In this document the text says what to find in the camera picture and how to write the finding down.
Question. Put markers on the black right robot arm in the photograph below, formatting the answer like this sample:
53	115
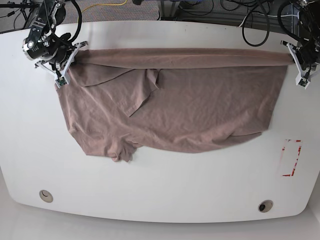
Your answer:
42	37

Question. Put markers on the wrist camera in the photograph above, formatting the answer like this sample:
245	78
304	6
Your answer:
61	81
301	81

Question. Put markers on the right table grommet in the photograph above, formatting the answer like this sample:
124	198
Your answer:
265	206

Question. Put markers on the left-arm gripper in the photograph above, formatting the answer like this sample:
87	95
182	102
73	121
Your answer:
306	58

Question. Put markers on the left table grommet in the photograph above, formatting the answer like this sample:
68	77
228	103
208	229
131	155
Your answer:
46	196

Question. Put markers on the dusty pink T-shirt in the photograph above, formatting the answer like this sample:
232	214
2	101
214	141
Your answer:
181	100

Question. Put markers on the black tripod stand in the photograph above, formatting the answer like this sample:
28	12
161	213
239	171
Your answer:
23	12

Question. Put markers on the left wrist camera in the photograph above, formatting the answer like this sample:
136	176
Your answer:
301	81

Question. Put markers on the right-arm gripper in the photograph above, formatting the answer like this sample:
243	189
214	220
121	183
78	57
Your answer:
58	63

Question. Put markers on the table grommet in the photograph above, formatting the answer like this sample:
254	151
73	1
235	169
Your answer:
265	206
46	196

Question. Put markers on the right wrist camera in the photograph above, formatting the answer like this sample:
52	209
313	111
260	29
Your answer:
61	81

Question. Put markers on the red tape marking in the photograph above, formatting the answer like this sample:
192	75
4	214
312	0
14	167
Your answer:
289	157

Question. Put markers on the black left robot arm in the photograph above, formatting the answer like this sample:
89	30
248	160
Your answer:
308	14

